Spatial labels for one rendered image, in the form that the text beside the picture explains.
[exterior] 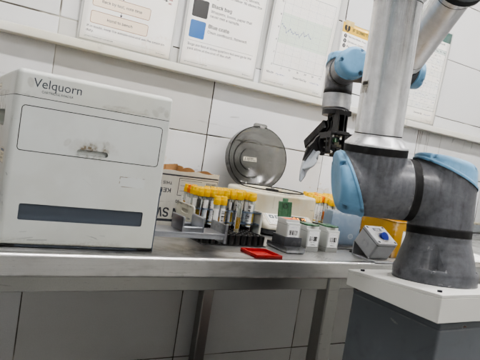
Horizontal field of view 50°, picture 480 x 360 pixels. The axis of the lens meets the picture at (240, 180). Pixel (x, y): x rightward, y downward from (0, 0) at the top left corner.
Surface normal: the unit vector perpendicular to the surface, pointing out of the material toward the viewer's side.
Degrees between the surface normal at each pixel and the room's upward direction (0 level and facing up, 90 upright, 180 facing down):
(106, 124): 90
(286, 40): 93
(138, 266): 90
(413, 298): 90
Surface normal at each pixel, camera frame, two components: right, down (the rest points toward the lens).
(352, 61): 0.04, -0.01
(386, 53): -0.46, 0.07
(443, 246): -0.12, -0.33
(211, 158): 0.51, 0.12
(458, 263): 0.26, -0.29
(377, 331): -0.85, -0.11
